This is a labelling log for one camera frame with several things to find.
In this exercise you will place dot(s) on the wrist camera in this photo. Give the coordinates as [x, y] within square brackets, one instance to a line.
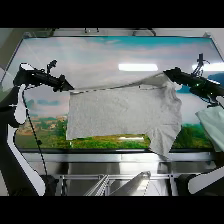
[200, 63]
[51, 66]

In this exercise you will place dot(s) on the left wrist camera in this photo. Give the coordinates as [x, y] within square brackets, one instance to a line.
[51, 66]

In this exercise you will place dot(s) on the pale green garment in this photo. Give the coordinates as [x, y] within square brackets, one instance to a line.
[213, 125]

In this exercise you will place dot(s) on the grey T-shirt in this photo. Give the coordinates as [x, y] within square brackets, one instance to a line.
[123, 113]

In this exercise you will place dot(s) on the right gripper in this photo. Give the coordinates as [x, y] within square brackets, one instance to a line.
[173, 75]

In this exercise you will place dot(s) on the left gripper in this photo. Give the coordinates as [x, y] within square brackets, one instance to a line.
[61, 84]

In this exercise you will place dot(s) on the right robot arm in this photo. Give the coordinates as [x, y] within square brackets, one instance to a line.
[204, 86]

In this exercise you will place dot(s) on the silver frame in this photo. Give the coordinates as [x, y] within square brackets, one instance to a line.
[110, 163]

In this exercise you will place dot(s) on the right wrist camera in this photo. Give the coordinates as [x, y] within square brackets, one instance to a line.
[200, 63]

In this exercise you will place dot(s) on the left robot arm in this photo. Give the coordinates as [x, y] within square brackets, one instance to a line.
[31, 76]

